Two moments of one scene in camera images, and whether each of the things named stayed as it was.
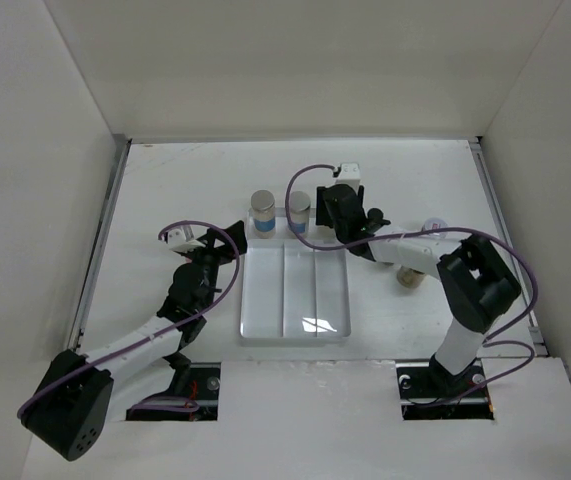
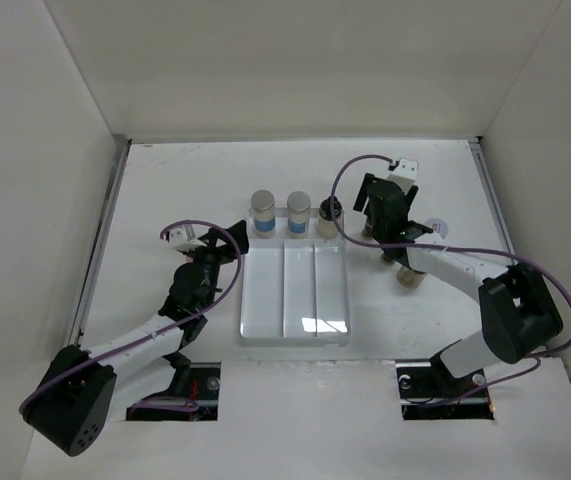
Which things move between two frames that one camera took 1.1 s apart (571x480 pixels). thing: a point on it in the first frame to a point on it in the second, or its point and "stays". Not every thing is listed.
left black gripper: [234, 233] stays
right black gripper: [323, 216] to [364, 193]
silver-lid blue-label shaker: [299, 211] stays
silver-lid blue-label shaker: [262, 203] stays
